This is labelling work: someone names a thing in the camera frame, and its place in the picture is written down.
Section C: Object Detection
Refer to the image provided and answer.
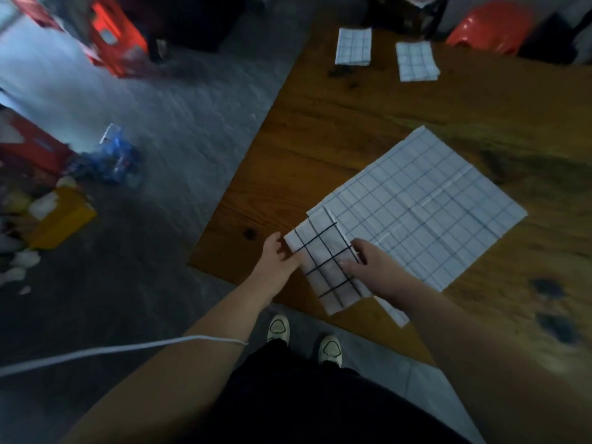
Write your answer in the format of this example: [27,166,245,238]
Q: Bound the person's right hand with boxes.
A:
[339,239,421,311]

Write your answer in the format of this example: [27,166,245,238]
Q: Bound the person's left hand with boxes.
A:
[244,232,307,297]

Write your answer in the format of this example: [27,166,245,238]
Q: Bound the small black-lined checked cloth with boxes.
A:
[283,207,373,316]

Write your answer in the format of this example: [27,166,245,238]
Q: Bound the person's left forearm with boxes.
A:
[59,277,278,444]

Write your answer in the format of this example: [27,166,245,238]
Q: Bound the person's right forearm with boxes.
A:
[393,283,592,444]

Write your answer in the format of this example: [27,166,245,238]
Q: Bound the person's left white shoe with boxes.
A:
[266,314,291,346]

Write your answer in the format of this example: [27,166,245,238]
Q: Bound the person's white shoe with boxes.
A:
[266,314,291,346]
[318,335,343,368]

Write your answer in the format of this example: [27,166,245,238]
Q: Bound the person's right white shoe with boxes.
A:
[318,335,343,368]

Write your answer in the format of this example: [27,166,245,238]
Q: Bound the large white checked cloth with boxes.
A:
[306,125,528,329]

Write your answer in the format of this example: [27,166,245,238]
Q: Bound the person's black trousers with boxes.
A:
[178,339,470,444]

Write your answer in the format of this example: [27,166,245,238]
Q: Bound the wooden table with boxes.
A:
[187,6,592,380]

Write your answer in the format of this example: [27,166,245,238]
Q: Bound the blue plastic bag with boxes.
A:
[68,124,143,186]

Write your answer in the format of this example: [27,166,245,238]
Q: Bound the folded white checked cloth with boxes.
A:
[335,27,373,67]
[395,40,441,83]

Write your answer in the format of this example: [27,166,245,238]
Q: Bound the yellow cardboard box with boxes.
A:
[27,187,99,250]

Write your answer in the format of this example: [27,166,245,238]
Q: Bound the black chair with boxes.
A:
[364,0,450,40]

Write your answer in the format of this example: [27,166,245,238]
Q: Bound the pile of white scraps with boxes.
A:
[0,233,42,297]

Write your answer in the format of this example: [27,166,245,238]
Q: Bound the red plastic stool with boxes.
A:
[445,0,533,56]

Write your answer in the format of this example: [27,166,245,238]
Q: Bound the red cardboard box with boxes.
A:
[0,107,76,177]

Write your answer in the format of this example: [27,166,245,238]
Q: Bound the red plastic crate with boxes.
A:
[88,0,150,79]

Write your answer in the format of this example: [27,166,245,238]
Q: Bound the white cable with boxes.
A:
[0,335,249,378]

